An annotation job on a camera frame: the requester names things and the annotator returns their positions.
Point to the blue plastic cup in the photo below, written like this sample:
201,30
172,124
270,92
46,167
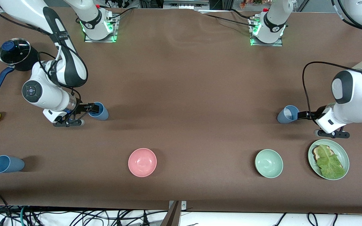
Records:
103,115
8,164
284,117

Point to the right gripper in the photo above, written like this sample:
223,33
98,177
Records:
79,108

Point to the pink bowl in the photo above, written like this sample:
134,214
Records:
142,162

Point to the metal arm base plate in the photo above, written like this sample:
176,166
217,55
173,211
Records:
262,44
90,40

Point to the dark metal bar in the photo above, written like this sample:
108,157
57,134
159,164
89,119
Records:
171,218

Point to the toast bread slice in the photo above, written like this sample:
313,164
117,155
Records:
316,153

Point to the green lettuce leaf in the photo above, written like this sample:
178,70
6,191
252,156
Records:
330,164

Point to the light green plate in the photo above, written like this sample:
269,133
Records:
341,153

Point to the grey metal bracket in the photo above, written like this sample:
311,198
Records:
183,205

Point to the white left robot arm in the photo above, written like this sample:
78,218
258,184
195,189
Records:
357,91

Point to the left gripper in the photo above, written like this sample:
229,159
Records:
318,112

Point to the silver aluminium rail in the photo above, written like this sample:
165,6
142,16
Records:
184,4

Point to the light green bowl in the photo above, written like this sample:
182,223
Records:
269,163

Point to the glass lid with blue knob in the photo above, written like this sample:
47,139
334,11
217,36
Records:
19,51

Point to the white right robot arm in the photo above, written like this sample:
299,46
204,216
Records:
71,66

